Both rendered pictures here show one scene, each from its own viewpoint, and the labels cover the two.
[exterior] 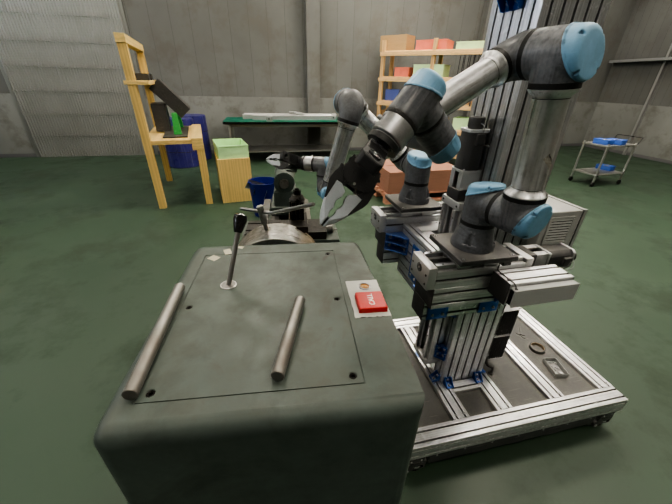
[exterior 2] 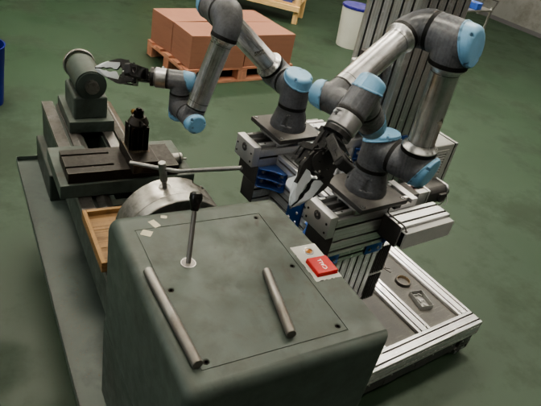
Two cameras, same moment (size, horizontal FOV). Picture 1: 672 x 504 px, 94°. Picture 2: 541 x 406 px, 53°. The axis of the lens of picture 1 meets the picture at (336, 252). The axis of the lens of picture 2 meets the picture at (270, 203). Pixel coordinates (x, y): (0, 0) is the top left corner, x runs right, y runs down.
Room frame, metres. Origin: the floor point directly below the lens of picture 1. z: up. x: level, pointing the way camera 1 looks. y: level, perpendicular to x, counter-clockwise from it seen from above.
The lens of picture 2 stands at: (-0.34, 0.54, 2.09)
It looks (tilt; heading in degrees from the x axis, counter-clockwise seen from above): 32 degrees down; 333
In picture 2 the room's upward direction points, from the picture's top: 13 degrees clockwise
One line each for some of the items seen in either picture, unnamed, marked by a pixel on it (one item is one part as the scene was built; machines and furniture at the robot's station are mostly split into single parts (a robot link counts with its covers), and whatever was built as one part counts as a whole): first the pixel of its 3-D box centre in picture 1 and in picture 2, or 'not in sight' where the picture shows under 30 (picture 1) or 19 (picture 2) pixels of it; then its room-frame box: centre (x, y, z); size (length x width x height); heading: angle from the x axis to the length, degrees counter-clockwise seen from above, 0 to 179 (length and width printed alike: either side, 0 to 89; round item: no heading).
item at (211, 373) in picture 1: (281, 358); (228, 326); (0.56, 0.13, 1.06); 0.59 x 0.48 x 0.39; 8
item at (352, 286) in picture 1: (365, 306); (312, 270); (0.57, -0.07, 1.23); 0.13 x 0.08 x 0.06; 8
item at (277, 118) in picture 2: (415, 190); (290, 114); (1.51, -0.38, 1.21); 0.15 x 0.15 x 0.10
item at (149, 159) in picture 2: (298, 223); (138, 154); (1.57, 0.21, 1.00); 0.20 x 0.10 x 0.05; 8
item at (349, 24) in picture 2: not in sight; (353, 26); (6.41, -3.50, 0.28); 0.46 x 0.46 x 0.56
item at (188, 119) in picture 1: (187, 139); not in sight; (7.21, 3.32, 0.48); 1.30 x 0.80 x 0.96; 13
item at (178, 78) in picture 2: (324, 165); (180, 80); (1.57, 0.07, 1.31); 0.11 x 0.08 x 0.09; 73
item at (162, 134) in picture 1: (194, 123); not in sight; (5.20, 2.25, 1.05); 1.63 x 1.45 x 2.11; 19
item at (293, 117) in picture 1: (288, 136); not in sight; (7.84, 1.19, 0.51); 2.82 x 1.06 x 1.02; 103
